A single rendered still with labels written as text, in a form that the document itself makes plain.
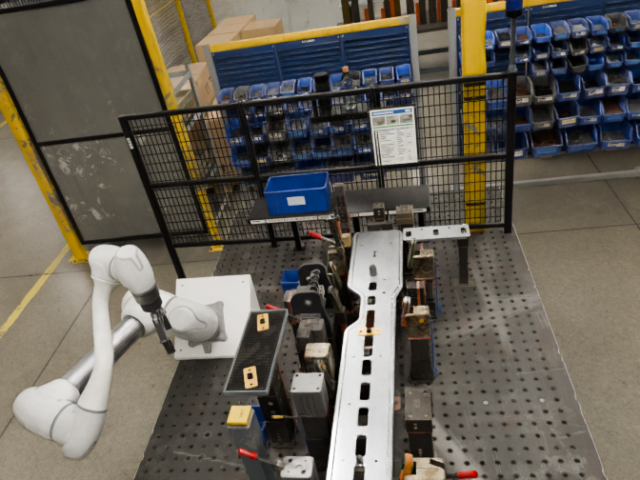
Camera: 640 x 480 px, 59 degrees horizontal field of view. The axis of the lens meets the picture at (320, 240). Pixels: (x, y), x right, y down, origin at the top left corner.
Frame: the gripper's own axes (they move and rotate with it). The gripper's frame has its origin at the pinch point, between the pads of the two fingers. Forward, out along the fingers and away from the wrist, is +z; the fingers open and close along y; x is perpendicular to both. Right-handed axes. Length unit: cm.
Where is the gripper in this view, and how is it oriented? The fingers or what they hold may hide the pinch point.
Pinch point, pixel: (169, 338)
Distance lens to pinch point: 219.3
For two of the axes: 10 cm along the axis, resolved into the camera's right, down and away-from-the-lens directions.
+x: -9.3, 3.4, -1.5
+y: -3.2, -5.0, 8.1
